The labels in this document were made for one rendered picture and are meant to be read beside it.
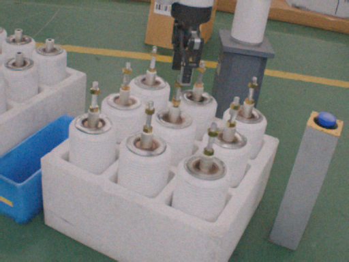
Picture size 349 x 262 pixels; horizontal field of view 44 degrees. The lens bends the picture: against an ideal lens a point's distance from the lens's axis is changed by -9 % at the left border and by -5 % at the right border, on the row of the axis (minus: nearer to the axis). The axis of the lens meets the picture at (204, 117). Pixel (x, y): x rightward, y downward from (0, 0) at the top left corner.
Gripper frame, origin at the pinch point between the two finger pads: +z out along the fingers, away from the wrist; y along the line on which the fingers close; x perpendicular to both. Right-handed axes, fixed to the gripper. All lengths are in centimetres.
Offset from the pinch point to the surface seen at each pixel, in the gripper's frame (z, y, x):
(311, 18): 30, 156, -122
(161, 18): 23, 106, -19
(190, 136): 12.5, -3.7, -2.8
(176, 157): 16.7, -4.7, -0.2
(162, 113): 10.4, 1.8, 2.0
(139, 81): 10.4, 16.6, 4.6
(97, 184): 17.9, -11.7, 16.3
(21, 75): 11.6, 21.6, 32.9
